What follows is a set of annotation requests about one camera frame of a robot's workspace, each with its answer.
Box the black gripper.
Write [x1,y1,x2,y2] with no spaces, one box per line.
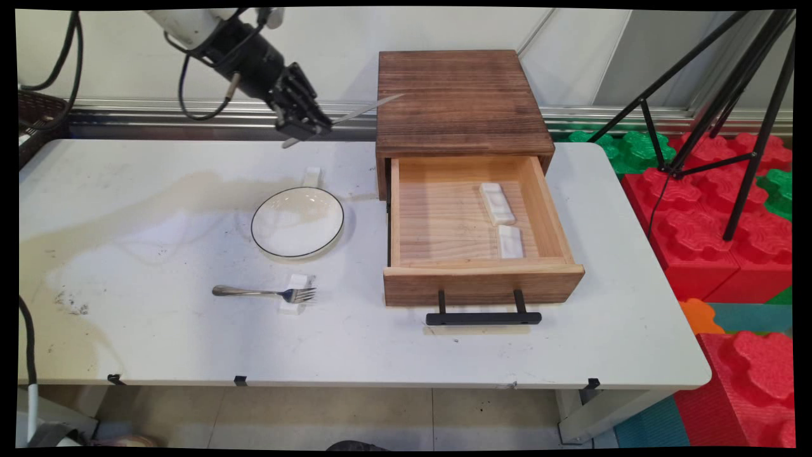
[203,18,334,142]

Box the silver table knife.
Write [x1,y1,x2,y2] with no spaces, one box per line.
[281,93,405,150]

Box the white plate with black rim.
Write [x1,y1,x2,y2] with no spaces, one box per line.
[251,187,345,260]

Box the dark brown wooden cabinet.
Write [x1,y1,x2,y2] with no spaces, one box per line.
[376,50,556,201]

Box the silver fork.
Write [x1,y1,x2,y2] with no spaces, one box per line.
[212,285,317,303]

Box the long white ceramic rest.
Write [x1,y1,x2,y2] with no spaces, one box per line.
[479,182,517,227]

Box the short white ceramic rest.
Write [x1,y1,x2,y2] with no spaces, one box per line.
[497,225,525,260]

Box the green foam block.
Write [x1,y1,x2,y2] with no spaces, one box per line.
[568,130,676,175]
[756,168,794,222]

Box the large red foam block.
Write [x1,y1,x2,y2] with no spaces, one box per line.
[620,166,794,304]

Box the white table leg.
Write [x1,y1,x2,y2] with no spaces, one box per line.
[555,387,654,445]

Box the orange foam piece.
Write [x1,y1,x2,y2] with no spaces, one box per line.
[679,298,726,336]

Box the black tripod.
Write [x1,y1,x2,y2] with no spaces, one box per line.
[587,10,797,242]

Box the teal foam mat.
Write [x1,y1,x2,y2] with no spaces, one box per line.
[614,395,691,448]
[707,303,794,335]

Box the black cable with white sleeve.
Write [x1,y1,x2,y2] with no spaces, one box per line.
[21,10,84,123]

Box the light wooden drawer black handle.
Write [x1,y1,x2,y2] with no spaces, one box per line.
[383,156,586,327]

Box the aluminium wall rail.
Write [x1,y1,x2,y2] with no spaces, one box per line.
[63,98,794,142]

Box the thick black cable brass connector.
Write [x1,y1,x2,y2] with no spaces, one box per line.
[19,295,40,445]

